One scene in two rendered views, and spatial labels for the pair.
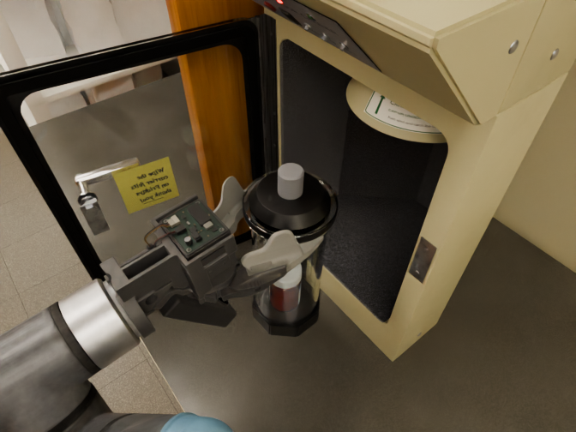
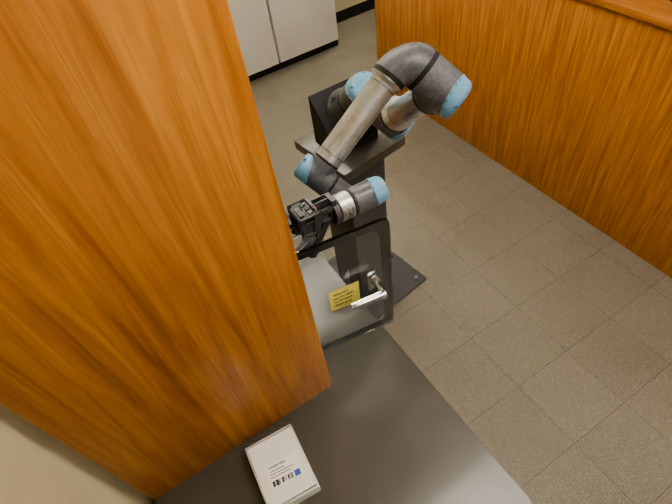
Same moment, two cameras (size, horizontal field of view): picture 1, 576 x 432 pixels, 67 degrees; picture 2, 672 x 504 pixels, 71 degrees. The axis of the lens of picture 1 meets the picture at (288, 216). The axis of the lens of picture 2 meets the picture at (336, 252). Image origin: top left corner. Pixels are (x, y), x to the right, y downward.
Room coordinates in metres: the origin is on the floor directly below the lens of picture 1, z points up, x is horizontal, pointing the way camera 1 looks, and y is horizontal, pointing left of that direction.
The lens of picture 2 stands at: (1.07, 0.34, 2.10)
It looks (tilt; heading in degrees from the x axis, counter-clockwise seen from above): 49 degrees down; 193
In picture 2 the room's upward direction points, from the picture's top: 10 degrees counter-clockwise
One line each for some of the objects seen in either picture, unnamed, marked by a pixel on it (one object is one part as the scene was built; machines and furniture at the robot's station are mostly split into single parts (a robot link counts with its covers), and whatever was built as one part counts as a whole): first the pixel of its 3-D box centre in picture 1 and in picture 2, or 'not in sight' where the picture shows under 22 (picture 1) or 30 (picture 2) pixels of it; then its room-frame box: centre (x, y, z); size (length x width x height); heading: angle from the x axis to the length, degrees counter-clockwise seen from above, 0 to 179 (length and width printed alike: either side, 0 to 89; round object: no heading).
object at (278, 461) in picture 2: not in sight; (282, 469); (0.77, 0.06, 0.96); 0.16 x 0.12 x 0.04; 33
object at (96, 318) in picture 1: (103, 317); (341, 207); (0.20, 0.18, 1.24); 0.08 x 0.05 x 0.08; 38
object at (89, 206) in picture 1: (94, 216); not in sight; (0.39, 0.26, 1.18); 0.02 x 0.02 x 0.06; 29
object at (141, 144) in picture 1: (167, 179); (333, 299); (0.45, 0.17, 1.19); 0.30 x 0.01 x 0.40; 119
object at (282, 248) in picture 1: (284, 246); not in sight; (0.28, 0.00, 1.26); 0.09 x 0.03 x 0.06; 104
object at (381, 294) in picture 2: not in sight; (366, 294); (0.44, 0.25, 1.20); 0.10 x 0.05 x 0.03; 119
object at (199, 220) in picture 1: (177, 268); (314, 217); (0.25, 0.11, 1.26); 0.12 x 0.08 x 0.09; 128
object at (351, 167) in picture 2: not in sight; (349, 142); (-0.50, 0.11, 0.92); 0.32 x 0.32 x 0.04; 45
